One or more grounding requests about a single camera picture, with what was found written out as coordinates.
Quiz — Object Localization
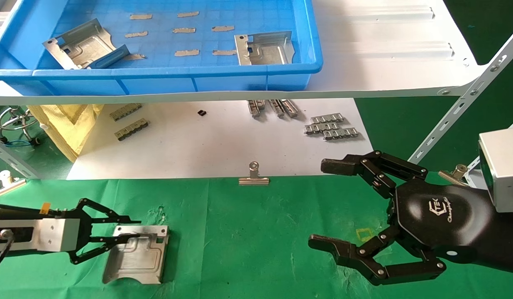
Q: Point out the stamped sheet metal bracket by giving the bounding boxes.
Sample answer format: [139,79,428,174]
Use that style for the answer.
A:
[42,19,131,70]
[234,31,296,66]
[102,225,170,285]

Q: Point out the tan connector strip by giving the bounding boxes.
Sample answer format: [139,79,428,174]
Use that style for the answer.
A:
[109,103,143,122]
[115,118,150,142]

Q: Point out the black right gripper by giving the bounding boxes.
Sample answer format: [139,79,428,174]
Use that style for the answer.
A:
[308,150,496,287]

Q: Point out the blue cable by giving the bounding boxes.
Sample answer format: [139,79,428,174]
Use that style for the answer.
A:
[0,139,34,162]

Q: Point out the metal rails under shelf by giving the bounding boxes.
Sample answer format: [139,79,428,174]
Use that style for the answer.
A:
[247,100,266,118]

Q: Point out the green table cloth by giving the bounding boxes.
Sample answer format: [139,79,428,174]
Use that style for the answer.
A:
[0,171,513,299]

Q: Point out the silver connector strip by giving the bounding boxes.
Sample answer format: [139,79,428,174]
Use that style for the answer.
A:
[310,113,345,125]
[322,127,360,141]
[268,99,285,118]
[304,122,340,136]
[281,99,300,118]

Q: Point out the black camera cable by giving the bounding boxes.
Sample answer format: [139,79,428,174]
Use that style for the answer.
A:
[0,229,15,271]

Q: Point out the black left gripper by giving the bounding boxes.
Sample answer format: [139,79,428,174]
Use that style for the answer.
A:
[0,198,158,265]

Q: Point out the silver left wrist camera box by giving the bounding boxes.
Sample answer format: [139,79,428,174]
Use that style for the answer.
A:
[0,218,81,253]

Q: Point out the blue plastic bin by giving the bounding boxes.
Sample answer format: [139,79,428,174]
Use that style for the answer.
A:
[0,0,323,96]

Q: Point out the chrome ring stool frame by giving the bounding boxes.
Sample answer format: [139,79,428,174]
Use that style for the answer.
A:
[0,106,44,146]

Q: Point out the white paper sheet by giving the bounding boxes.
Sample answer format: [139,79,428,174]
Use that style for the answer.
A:
[66,98,374,180]

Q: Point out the white metal shelf panel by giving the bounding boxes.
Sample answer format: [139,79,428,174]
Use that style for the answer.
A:
[0,0,486,106]

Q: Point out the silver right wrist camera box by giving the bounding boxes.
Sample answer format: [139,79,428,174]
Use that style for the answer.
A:
[477,127,513,213]

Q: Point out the yellow bag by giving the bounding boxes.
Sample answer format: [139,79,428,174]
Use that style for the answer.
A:
[27,104,105,163]

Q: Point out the silver binder clip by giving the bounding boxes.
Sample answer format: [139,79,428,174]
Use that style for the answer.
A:
[438,164,469,187]
[238,162,270,186]

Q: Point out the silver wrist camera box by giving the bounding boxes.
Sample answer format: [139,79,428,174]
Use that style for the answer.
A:
[477,127,513,213]
[0,218,81,253]

